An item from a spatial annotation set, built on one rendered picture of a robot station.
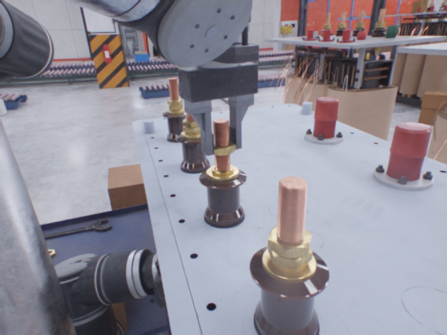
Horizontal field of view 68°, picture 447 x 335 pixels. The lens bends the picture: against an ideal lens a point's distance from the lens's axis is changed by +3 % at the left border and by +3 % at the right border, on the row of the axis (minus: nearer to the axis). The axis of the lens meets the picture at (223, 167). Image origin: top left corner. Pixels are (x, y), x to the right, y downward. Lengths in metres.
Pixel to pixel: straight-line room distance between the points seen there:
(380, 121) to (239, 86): 2.76
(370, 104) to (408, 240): 2.54
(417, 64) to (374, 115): 4.61
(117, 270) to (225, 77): 0.46
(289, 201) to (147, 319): 1.38
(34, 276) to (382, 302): 0.55
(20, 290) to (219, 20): 0.53
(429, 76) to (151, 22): 7.29
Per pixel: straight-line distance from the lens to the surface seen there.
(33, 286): 0.67
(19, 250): 0.66
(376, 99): 3.18
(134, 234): 1.54
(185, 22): 0.31
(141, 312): 1.71
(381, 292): 0.56
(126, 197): 1.92
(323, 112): 1.08
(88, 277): 0.80
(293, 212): 0.36
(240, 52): 0.49
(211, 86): 0.55
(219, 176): 0.60
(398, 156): 0.86
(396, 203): 0.79
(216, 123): 0.58
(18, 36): 0.83
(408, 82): 7.83
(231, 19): 0.35
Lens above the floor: 1.73
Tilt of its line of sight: 24 degrees down
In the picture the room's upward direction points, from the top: 2 degrees counter-clockwise
